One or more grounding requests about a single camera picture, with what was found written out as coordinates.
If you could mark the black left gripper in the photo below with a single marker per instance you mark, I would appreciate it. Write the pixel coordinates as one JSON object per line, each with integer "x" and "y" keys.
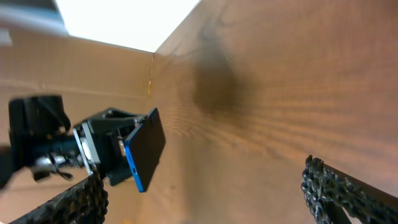
{"x": 100, "y": 139}

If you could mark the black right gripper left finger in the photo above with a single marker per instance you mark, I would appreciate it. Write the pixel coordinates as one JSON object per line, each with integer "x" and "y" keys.
{"x": 84, "y": 203}

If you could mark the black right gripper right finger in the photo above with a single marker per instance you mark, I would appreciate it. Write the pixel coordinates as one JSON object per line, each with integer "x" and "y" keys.
{"x": 334, "y": 197}

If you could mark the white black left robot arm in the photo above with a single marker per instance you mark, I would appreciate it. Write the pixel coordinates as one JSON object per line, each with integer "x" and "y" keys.
{"x": 43, "y": 140}

